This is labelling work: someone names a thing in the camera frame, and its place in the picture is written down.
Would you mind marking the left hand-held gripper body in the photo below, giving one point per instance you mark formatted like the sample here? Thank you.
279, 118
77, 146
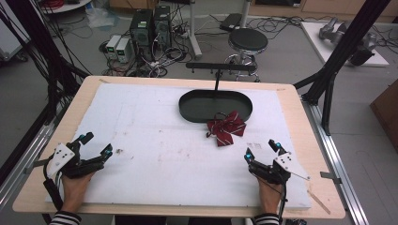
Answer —
70, 162

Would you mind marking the grey metal bracket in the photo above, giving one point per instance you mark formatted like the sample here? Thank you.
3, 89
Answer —
34, 165
330, 176

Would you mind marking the person's right hand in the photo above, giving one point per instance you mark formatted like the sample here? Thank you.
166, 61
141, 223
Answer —
269, 197

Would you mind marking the white round table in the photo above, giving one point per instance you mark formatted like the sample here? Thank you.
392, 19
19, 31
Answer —
67, 5

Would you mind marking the black round stool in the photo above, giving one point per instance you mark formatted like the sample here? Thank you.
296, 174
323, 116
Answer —
247, 40

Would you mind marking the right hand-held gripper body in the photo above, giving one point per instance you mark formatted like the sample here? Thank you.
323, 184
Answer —
275, 172

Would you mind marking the black flat box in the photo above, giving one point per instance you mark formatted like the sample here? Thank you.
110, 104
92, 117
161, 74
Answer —
231, 22

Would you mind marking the brown wooden cabinet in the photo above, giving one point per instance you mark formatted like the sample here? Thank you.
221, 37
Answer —
388, 115

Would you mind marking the white table leg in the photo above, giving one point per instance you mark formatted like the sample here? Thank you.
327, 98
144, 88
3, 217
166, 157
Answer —
245, 14
194, 34

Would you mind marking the person's left hand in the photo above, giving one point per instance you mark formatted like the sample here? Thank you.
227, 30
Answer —
73, 193

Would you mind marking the white floor board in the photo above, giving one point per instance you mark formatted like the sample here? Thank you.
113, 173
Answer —
316, 37

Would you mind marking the black stand with oval tray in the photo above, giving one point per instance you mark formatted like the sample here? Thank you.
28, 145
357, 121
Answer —
200, 106

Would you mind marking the aluminium rail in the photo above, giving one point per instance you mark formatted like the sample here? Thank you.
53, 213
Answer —
28, 153
338, 156

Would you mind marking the white power supply unit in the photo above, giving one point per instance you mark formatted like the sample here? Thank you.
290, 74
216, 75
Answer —
112, 45
123, 50

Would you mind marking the thin wooden stick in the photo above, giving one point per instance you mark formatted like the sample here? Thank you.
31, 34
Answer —
319, 201

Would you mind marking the dark red striped bow tie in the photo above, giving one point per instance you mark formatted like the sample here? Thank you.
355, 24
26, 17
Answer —
226, 128

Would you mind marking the black computer tower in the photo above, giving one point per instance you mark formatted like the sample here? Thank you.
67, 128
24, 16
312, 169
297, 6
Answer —
141, 33
162, 26

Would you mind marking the clear plastic bag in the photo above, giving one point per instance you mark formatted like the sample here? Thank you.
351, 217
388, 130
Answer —
100, 17

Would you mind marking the white foam mat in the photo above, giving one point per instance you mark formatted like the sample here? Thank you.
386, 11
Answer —
162, 150

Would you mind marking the white cabinet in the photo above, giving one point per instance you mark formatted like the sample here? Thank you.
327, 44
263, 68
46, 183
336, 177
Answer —
11, 40

